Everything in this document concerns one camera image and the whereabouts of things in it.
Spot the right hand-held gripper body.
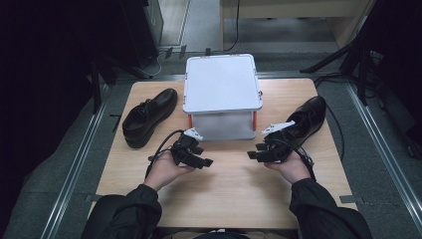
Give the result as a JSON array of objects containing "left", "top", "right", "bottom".
[{"left": 261, "top": 119, "right": 297, "bottom": 163}]

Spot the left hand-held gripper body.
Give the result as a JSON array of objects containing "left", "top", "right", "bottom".
[{"left": 169, "top": 127, "right": 204, "bottom": 166}]

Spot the black leather shoe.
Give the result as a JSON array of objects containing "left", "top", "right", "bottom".
[
  {"left": 121, "top": 88, "right": 179, "bottom": 149},
  {"left": 278, "top": 95, "right": 327, "bottom": 148}
]

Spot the white plastic storage box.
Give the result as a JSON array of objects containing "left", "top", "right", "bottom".
[{"left": 182, "top": 53, "right": 264, "bottom": 141}]

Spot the person's right hand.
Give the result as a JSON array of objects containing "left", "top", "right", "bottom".
[{"left": 264, "top": 152, "right": 313, "bottom": 185}]

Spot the person's left hand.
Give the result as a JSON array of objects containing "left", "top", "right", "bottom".
[{"left": 143, "top": 151, "right": 195, "bottom": 192}]

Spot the black metal stand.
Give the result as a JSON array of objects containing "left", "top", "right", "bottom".
[{"left": 88, "top": 53, "right": 154, "bottom": 115}]

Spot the black tripod stand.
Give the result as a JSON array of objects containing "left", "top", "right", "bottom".
[{"left": 300, "top": 33, "right": 377, "bottom": 108}]

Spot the black cabinet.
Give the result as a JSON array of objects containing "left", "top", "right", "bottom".
[{"left": 118, "top": 0, "right": 164, "bottom": 68}]

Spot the light wooden desk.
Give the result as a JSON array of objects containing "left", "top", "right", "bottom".
[{"left": 219, "top": 0, "right": 377, "bottom": 52}]

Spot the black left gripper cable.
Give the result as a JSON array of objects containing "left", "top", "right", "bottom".
[{"left": 144, "top": 128, "right": 185, "bottom": 178}]

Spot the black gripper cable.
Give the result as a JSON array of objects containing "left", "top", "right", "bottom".
[
  {"left": 144, "top": 128, "right": 185, "bottom": 178},
  {"left": 282, "top": 103, "right": 346, "bottom": 182}
]

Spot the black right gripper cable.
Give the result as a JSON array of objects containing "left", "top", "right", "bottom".
[{"left": 282, "top": 103, "right": 346, "bottom": 182}]

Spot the white floor cable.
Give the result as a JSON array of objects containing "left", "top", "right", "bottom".
[{"left": 140, "top": 51, "right": 164, "bottom": 78}]

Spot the metal floor rail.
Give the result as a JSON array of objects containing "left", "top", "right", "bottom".
[
  {"left": 39, "top": 84, "right": 112, "bottom": 239},
  {"left": 344, "top": 82, "right": 422, "bottom": 233}
]

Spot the black hanging cable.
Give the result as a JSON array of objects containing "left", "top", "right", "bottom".
[{"left": 222, "top": 0, "right": 241, "bottom": 54}]

